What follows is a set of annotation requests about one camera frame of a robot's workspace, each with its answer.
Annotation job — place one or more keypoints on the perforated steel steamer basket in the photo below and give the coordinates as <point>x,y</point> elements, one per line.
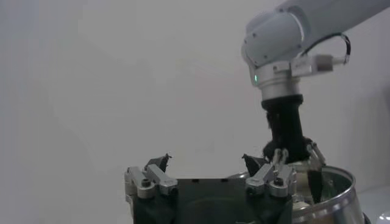
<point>335,210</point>

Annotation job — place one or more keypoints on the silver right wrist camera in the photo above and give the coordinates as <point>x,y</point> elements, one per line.
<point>310,64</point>

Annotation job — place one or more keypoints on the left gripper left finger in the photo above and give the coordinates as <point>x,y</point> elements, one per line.
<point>158,179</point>

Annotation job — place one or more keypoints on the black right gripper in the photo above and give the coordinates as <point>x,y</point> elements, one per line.
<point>286,128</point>

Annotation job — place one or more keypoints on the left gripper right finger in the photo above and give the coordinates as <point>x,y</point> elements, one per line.
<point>262,179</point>

